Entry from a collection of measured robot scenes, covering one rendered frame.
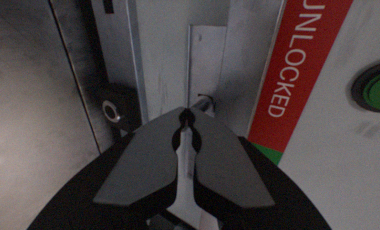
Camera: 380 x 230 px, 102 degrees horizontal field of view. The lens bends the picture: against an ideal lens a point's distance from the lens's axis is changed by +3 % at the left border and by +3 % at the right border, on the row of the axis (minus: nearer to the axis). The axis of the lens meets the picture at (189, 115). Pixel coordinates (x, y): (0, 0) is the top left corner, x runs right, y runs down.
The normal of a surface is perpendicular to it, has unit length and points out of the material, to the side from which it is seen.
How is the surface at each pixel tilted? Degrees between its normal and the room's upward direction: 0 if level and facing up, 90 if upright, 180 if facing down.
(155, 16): 90
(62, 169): 0
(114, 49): 90
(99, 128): 0
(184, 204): 90
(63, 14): 0
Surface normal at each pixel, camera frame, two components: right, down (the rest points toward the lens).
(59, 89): 0.87, 0.27
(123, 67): -0.49, 0.41
